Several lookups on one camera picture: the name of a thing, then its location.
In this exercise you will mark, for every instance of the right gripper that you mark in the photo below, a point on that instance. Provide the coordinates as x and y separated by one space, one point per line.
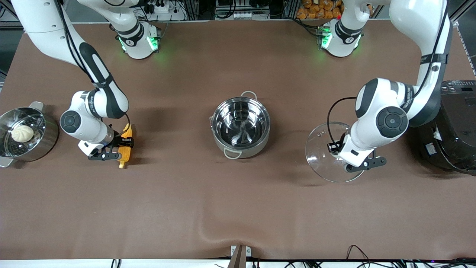
119 141

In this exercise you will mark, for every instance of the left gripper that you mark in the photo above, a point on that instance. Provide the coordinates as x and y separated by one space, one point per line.
337 145

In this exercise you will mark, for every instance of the yellow corn cob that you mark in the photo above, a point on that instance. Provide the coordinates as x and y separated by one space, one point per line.
126 154

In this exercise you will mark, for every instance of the glass pot lid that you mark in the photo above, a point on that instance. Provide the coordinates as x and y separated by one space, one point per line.
319 160

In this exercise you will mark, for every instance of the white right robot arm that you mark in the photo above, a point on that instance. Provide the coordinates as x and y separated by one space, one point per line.
100 96

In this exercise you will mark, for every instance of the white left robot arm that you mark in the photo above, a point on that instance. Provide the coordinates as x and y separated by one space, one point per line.
386 119

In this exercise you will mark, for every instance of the steel steamer pot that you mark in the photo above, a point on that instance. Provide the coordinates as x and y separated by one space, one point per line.
46 139

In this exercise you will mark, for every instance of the stainless steel pot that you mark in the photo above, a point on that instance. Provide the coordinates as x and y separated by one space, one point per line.
241 126

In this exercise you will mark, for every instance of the white steamed bun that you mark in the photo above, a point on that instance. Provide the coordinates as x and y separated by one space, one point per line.
22 133

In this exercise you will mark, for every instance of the brown table cloth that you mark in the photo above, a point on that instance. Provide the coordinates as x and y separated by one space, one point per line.
238 208

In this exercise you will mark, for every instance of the black rice cooker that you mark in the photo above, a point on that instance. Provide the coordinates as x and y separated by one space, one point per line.
457 141

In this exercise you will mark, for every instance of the bag of orange snacks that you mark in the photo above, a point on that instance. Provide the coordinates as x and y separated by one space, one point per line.
319 9

